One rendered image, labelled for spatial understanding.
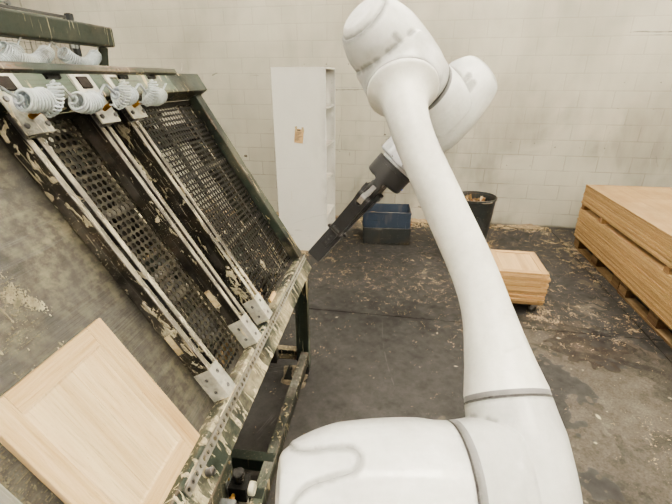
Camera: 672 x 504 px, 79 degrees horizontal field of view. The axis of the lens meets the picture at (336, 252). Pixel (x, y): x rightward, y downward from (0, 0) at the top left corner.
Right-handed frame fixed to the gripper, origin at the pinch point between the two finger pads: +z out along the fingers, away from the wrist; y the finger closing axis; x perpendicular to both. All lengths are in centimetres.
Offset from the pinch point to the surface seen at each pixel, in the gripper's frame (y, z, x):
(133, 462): -4, 81, 1
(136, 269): -32, 60, -43
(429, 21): -481, -152, -143
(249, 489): -28, 85, 32
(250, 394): -55, 81, 12
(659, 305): -302, -68, 205
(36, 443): 14, 75, -16
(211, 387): -40, 79, 0
